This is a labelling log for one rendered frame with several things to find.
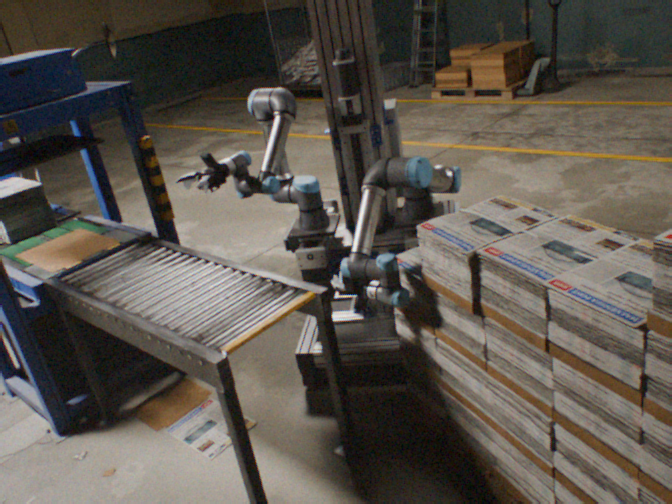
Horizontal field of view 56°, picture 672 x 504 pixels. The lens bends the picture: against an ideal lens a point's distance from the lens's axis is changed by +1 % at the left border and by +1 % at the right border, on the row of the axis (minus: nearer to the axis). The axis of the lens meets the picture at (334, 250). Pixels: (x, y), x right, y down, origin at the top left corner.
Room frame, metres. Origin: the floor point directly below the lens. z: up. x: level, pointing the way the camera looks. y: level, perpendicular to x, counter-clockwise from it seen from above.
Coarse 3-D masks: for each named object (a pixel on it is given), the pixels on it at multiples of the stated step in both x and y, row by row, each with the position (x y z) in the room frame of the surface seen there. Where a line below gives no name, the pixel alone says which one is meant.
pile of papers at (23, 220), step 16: (0, 192) 3.50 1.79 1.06; (16, 192) 3.44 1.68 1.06; (32, 192) 3.50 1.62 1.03; (0, 208) 3.37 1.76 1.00; (16, 208) 3.42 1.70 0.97; (32, 208) 3.47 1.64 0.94; (48, 208) 3.53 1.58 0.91; (0, 224) 3.38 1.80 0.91; (16, 224) 3.40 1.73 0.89; (32, 224) 3.45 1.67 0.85; (48, 224) 3.51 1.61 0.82; (16, 240) 3.37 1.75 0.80
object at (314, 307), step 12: (144, 240) 3.01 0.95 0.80; (156, 240) 2.97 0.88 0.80; (180, 252) 2.76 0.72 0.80; (192, 252) 2.73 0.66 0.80; (216, 264) 2.56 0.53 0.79; (228, 264) 2.51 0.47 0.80; (240, 264) 2.49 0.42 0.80; (264, 276) 2.33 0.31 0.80; (276, 276) 2.30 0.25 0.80; (300, 288) 2.16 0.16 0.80; (312, 288) 2.14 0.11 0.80; (324, 288) 2.12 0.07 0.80; (312, 300) 2.12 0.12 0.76; (324, 300) 2.10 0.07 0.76; (312, 312) 2.13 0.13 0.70; (324, 312) 2.09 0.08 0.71
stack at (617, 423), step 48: (432, 336) 1.97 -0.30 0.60; (480, 336) 1.71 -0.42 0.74; (432, 384) 2.02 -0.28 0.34; (480, 384) 1.72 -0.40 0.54; (528, 384) 1.51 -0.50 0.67; (576, 384) 1.34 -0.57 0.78; (432, 432) 2.09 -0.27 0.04; (480, 432) 1.76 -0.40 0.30; (528, 432) 1.51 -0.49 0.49; (624, 432) 1.20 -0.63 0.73; (480, 480) 1.81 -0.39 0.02; (528, 480) 1.53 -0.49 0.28; (576, 480) 1.34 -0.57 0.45; (624, 480) 1.19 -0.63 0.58
